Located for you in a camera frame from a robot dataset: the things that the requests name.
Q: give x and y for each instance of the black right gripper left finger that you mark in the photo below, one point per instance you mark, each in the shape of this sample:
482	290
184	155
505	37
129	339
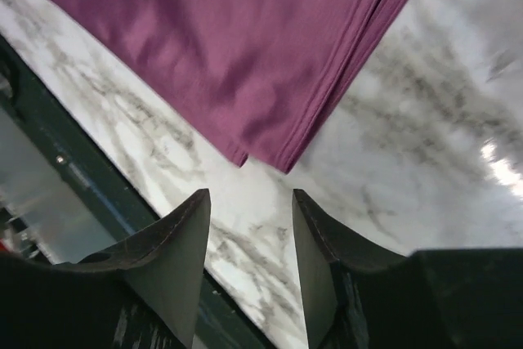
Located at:
142	292

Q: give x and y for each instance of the purple satin napkin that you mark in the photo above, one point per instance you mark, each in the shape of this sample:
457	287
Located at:
257	78

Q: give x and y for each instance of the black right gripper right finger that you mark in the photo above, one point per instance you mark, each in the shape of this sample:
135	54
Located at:
357	294

